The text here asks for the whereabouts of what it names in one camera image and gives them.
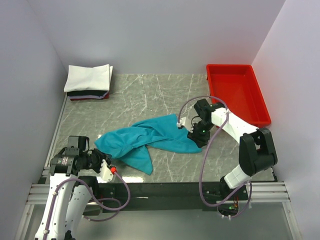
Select white folded t shirt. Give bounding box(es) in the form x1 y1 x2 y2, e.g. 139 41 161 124
64 64 114 93

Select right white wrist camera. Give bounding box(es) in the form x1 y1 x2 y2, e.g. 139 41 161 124
176 117 194 133

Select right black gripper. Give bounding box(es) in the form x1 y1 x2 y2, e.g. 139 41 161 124
187 120 215 149

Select black folded t shirt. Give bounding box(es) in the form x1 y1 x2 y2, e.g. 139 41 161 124
66 90 109 97

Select teal t shirt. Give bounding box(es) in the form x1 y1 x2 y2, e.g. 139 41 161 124
94 114 202 175

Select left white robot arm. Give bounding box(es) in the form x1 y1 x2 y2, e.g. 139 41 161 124
34 135 114 240

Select red plastic bin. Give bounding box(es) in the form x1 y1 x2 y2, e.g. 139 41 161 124
206 64 272 128

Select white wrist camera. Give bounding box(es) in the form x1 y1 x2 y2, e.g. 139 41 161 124
176 117 194 133
97 159 116 183

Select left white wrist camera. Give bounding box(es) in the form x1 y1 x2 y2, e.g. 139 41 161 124
97 159 116 183

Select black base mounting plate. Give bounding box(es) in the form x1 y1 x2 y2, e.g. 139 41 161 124
94 182 217 211

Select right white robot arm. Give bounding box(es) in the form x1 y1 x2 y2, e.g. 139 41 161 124
177 98 278 200

